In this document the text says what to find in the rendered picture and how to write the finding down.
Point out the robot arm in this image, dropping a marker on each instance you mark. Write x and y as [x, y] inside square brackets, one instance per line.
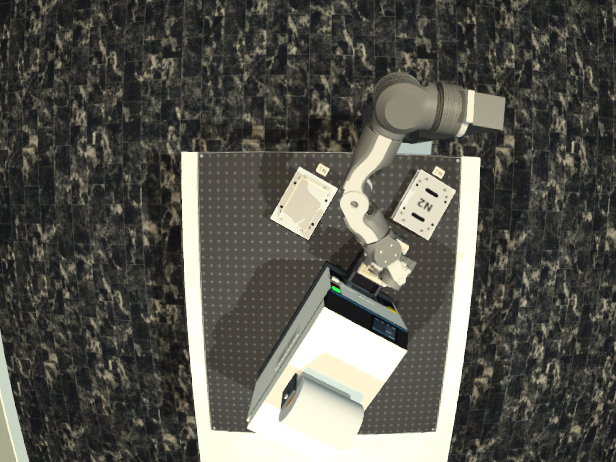
[402, 106]

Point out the small white label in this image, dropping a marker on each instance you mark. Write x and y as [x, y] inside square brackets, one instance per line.
[322, 169]
[438, 172]

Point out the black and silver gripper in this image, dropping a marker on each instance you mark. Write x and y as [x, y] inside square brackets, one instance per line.
[377, 270]

